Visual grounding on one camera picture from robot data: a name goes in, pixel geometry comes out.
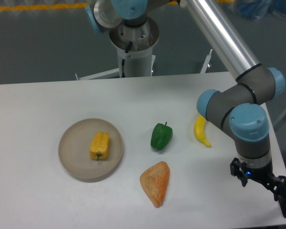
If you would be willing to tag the yellow banana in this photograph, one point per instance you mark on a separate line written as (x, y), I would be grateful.
(199, 132)

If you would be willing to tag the blue plastic bag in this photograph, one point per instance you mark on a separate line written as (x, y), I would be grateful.
(257, 9)

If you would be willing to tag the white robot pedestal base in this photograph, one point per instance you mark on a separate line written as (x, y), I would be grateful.
(134, 41)

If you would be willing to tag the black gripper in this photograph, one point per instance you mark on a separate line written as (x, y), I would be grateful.
(262, 175)

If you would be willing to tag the green bell pepper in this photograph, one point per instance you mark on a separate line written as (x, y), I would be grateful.
(161, 136)

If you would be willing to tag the beige round plate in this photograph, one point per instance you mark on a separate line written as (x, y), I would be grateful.
(74, 152)

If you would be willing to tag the yellow bell pepper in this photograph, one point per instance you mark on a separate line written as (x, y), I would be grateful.
(100, 145)

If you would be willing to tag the yellow floor marking tape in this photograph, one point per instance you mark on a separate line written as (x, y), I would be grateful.
(56, 6)

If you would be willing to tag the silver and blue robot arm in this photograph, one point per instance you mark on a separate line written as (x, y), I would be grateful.
(236, 111)

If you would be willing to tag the orange triangular pastry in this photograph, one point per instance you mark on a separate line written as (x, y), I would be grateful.
(154, 182)

